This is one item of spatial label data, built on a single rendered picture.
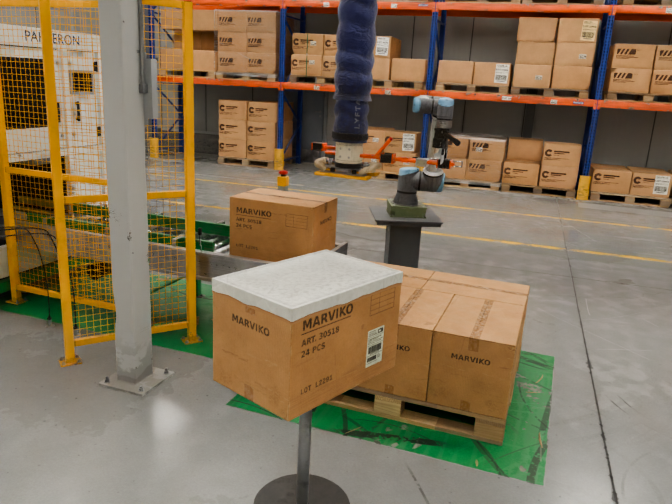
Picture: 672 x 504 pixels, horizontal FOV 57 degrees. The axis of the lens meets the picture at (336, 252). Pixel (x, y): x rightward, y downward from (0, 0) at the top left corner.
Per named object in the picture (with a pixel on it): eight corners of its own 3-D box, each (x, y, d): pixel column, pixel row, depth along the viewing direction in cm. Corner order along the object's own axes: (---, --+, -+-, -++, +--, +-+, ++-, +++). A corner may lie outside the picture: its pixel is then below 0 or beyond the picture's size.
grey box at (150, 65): (121, 116, 323) (118, 57, 315) (128, 116, 328) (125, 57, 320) (152, 119, 317) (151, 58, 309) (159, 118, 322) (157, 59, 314)
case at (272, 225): (229, 255, 410) (229, 196, 399) (258, 242, 446) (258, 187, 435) (311, 269, 389) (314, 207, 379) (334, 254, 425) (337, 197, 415)
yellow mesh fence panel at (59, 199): (60, 367, 362) (30, -17, 305) (58, 360, 370) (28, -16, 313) (203, 341, 407) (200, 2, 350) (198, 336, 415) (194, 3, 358)
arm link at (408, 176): (397, 187, 473) (399, 165, 468) (419, 189, 471) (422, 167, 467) (396, 191, 459) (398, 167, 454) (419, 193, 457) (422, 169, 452)
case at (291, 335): (288, 422, 203) (291, 309, 192) (212, 380, 228) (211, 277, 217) (395, 366, 247) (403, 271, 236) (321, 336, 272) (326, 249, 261)
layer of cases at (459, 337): (285, 370, 342) (287, 303, 331) (345, 312, 432) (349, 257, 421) (505, 420, 303) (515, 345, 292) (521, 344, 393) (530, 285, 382)
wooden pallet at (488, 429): (283, 393, 346) (284, 370, 342) (344, 330, 436) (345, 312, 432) (501, 446, 306) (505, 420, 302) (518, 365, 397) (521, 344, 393)
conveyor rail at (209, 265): (17, 246, 454) (14, 221, 449) (22, 245, 459) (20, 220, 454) (303, 298, 378) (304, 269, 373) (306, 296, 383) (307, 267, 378)
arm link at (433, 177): (420, 184, 472) (431, 91, 427) (442, 186, 471) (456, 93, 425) (419, 194, 461) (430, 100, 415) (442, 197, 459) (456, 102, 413)
